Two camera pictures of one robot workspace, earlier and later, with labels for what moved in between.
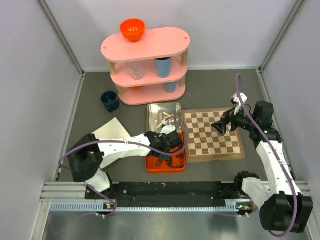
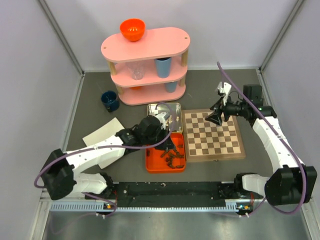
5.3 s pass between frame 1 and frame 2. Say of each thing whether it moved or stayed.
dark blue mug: stayed
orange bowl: stayed
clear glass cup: stayed
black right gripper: moved
